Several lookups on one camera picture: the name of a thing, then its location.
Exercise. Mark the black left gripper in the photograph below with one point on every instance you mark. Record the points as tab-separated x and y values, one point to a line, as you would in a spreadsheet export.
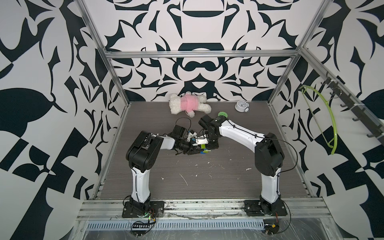
193	150

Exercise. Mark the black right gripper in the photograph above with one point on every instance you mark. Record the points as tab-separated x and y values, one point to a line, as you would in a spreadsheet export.
212	145

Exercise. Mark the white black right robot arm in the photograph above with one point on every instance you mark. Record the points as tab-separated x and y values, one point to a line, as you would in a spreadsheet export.
269	155

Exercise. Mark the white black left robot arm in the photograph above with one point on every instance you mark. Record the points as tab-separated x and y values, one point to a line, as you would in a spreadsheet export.
144	152

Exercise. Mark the green lidded round jar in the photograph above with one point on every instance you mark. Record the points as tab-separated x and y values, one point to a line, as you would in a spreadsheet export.
224	114

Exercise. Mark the white plush teddy pink shirt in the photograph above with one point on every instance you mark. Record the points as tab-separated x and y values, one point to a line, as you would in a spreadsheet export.
189	103

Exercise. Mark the white alarm clock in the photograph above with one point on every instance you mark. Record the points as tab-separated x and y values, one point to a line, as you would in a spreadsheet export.
242	106

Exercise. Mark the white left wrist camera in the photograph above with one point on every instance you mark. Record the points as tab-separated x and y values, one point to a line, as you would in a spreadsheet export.
191	135

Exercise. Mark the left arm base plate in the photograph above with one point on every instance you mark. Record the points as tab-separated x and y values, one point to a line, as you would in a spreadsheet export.
133	209

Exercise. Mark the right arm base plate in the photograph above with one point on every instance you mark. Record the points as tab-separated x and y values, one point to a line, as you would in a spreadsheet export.
256	208

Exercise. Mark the black wall hook rack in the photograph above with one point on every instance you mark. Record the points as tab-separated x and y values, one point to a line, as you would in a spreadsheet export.
351	102

